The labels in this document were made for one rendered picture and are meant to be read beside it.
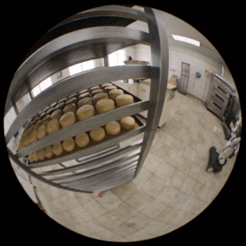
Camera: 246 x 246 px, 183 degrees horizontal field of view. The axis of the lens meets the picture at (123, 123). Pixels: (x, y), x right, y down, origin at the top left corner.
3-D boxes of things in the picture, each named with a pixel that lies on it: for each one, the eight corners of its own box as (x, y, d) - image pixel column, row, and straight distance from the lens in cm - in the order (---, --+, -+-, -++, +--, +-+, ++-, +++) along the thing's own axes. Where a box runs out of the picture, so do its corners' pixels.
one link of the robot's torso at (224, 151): (221, 156, 235) (230, 141, 208) (221, 163, 223) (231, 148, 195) (217, 155, 228) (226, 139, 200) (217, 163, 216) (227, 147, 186)
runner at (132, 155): (141, 148, 46) (141, 145, 43) (143, 152, 45) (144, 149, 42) (48, 177, 64) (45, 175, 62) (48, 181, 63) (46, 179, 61)
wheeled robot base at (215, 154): (219, 159, 270) (227, 152, 257) (217, 177, 243) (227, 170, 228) (209, 150, 232) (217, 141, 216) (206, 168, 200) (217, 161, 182)
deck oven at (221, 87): (206, 110, 444) (215, 72, 433) (203, 102, 557) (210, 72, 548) (224, 125, 510) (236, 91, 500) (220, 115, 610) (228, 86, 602)
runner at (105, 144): (145, 124, 32) (147, 118, 30) (150, 128, 30) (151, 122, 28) (28, 164, 55) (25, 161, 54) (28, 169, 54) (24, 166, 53)
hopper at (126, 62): (122, 66, 181) (122, 60, 181) (139, 66, 221) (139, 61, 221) (132, 66, 160) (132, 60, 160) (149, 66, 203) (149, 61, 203)
